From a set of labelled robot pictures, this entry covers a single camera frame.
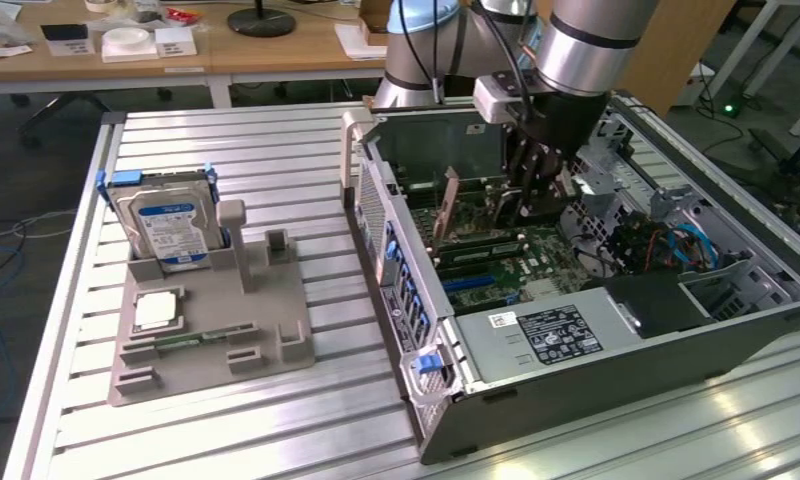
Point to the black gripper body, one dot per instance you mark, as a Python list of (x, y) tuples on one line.
[(567, 120)]

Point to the graphics card with metal bracket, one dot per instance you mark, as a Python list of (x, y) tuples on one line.
[(449, 200)]

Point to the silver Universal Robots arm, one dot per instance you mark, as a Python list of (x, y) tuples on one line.
[(580, 50)]

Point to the metal disk bay cage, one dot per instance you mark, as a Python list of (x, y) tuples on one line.
[(593, 210)]

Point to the installed RAM sticks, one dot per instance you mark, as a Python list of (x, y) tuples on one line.
[(480, 252)]

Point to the green motherboard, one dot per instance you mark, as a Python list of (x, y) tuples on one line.
[(540, 270)]

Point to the wooden cabinet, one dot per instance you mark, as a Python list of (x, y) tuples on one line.
[(680, 50)]

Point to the blue expansion slot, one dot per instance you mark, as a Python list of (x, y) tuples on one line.
[(468, 284)]

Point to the grey power supply unit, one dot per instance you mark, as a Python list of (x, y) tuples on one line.
[(507, 340)]

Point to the white paper stack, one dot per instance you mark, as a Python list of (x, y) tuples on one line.
[(360, 42)]

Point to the brown cardboard box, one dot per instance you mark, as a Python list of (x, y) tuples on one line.
[(372, 17)]

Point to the blue case latch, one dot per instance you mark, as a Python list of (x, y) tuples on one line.
[(427, 363)]

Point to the open grey PC case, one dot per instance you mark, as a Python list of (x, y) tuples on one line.
[(573, 380)]

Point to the black round lamp base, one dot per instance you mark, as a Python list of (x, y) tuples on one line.
[(261, 22)]

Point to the grey parts rack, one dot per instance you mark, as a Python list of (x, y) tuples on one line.
[(213, 310)]

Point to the hard disk in blue carrier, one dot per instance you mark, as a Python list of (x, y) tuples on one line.
[(169, 225)]

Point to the plain white box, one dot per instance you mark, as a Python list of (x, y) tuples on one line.
[(174, 44)]

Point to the red packet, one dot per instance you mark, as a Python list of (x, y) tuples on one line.
[(181, 16)]

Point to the green RAM stick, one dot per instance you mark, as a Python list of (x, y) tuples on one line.
[(186, 341)]

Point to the silver CPU chip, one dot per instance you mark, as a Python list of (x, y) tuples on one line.
[(156, 312)]

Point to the white box with round bowl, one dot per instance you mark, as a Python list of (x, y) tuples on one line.
[(128, 45)]

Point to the black office chair base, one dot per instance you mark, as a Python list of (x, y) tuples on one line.
[(46, 112)]

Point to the white box with black label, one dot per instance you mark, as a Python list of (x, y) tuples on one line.
[(68, 42)]

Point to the white paper label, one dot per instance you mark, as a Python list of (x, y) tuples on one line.
[(6, 51)]

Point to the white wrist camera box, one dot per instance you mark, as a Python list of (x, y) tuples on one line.
[(493, 100)]

